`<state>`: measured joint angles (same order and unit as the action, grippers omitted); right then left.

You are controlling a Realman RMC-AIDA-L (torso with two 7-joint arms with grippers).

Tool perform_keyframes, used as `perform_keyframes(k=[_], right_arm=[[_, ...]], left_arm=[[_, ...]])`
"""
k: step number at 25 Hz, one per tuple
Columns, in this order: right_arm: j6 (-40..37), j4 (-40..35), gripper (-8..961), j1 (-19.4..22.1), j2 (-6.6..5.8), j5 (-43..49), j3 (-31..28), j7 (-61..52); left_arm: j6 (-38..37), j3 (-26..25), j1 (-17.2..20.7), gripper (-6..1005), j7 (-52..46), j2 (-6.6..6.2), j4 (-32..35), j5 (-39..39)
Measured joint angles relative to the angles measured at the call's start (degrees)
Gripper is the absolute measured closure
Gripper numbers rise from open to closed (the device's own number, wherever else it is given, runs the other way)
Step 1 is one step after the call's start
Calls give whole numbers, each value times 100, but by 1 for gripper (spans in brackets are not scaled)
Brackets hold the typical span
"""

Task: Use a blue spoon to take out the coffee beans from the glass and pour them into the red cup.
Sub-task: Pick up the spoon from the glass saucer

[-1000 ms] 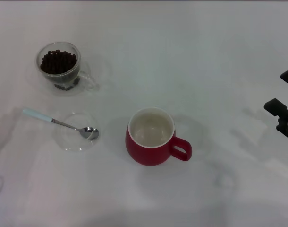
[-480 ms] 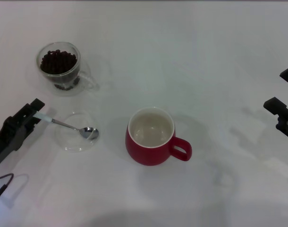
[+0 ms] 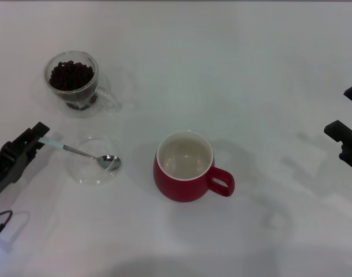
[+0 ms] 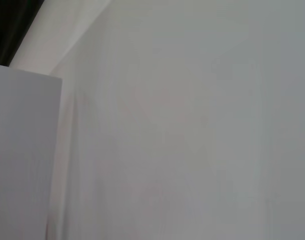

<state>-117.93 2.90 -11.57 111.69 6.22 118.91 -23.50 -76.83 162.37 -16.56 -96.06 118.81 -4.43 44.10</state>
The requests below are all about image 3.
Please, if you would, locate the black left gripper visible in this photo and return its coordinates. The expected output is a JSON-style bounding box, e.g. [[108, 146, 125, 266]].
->
[[0, 122, 50, 203]]

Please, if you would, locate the steel spoon with blue handle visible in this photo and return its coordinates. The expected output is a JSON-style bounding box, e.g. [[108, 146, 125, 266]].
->
[[39, 137, 122, 174]]

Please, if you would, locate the double-walled clear glass cup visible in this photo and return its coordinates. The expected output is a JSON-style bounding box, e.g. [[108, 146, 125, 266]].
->
[[43, 51, 122, 118]]

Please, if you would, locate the dark roasted coffee beans pile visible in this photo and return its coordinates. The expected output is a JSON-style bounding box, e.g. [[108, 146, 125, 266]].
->
[[48, 59, 98, 112]]

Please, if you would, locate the clear glass saucer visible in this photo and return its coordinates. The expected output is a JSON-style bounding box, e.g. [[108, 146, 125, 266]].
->
[[66, 136, 122, 186]]

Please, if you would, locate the red ceramic mug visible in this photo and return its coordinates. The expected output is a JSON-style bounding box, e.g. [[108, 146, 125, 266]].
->
[[152, 130, 235, 203]]

